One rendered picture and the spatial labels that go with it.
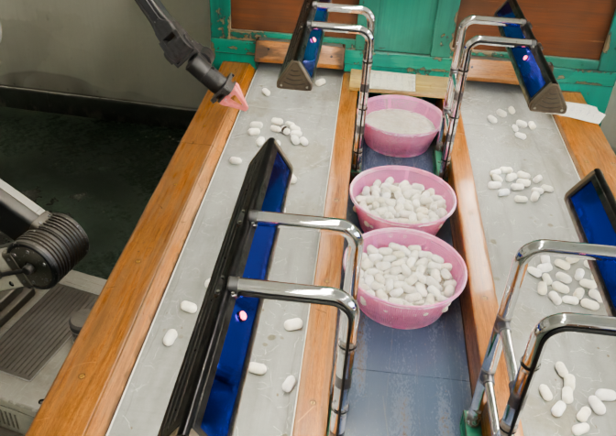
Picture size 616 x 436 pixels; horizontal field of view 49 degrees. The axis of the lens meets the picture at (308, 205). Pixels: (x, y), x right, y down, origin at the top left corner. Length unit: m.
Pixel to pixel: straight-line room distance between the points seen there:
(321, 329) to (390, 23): 1.26
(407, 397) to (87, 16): 2.64
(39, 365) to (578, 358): 1.16
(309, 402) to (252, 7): 1.48
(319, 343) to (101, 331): 0.41
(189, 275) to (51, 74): 2.41
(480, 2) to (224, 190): 1.07
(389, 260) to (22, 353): 0.88
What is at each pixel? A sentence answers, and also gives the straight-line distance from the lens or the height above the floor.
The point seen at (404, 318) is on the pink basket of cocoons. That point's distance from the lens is 1.41.
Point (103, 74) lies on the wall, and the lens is 3.59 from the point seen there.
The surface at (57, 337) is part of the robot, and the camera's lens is 1.75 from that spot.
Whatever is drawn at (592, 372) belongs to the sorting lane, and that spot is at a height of 0.74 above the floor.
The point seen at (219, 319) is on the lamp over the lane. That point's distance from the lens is 0.82.
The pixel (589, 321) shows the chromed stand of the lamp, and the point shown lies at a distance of 0.90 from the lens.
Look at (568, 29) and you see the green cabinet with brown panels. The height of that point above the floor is 0.97.
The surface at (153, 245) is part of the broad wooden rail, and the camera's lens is 1.50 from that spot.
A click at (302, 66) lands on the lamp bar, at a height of 1.10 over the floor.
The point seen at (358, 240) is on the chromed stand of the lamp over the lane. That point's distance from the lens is 0.97.
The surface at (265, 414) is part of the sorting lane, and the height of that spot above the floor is 0.74.
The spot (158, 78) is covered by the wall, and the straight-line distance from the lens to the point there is 3.48.
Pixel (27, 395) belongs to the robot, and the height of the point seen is 0.47.
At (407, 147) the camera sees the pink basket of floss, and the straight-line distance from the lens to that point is 2.00.
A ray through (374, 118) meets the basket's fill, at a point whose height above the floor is 0.74.
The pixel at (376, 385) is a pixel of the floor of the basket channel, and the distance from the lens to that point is 1.34.
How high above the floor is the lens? 1.68
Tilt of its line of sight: 35 degrees down
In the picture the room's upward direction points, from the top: 4 degrees clockwise
